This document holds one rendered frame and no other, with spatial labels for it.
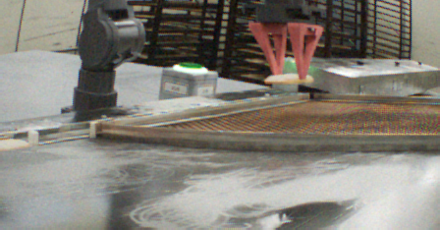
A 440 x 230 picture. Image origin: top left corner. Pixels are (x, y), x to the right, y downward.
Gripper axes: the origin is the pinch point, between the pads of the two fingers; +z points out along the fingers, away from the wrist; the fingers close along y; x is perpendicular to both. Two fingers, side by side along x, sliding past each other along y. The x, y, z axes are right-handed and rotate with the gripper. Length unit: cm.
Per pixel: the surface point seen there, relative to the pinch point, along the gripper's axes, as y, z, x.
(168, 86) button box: -32.0, 3.4, 13.5
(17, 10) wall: -474, -58, 265
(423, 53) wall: -199, -6, 682
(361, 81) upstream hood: -10.8, 3.0, 48.0
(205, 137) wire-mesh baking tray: 9.7, 4.4, -29.6
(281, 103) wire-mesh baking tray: -7.4, 4.9, 9.3
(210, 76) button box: -27.1, 1.8, 18.5
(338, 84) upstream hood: -13.1, 3.5, 39.8
